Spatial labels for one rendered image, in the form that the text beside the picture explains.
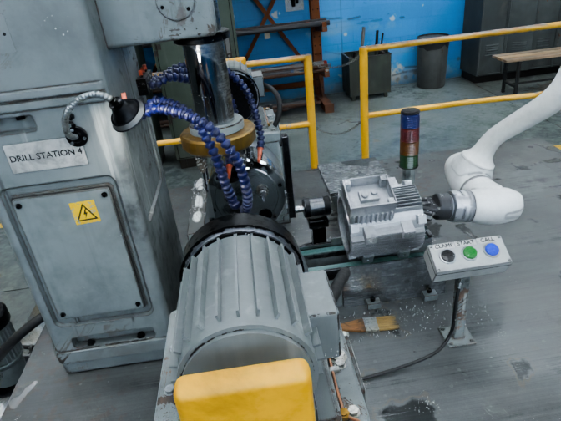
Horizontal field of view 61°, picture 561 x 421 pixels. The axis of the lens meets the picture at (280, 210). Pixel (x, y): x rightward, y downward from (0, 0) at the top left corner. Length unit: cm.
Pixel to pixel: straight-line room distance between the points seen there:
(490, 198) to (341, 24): 505
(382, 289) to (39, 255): 86
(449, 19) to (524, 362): 576
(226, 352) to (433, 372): 77
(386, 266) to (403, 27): 538
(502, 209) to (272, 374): 106
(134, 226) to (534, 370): 96
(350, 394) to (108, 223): 64
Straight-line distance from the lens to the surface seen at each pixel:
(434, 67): 632
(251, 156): 145
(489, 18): 644
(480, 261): 114
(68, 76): 100
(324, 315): 58
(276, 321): 53
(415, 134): 157
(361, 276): 133
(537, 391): 124
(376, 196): 126
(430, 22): 665
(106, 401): 129
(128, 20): 104
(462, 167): 152
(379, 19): 642
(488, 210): 142
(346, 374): 72
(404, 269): 135
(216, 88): 110
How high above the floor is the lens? 169
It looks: 28 degrees down
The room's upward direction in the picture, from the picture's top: 7 degrees counter-clockwise
